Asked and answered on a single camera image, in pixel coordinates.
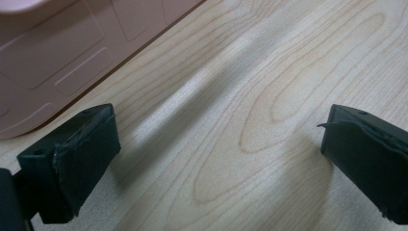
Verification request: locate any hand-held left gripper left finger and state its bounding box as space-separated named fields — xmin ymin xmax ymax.
xmin=16 ymin=103 xmax=122 ymax=225

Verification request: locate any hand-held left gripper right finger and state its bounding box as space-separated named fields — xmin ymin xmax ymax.
xmin=317 ymin=103 xmax=408 ymax=225

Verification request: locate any pink plastic box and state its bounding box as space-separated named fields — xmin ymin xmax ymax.
xmin=0 ymin=0 xmax=208 ymax=141

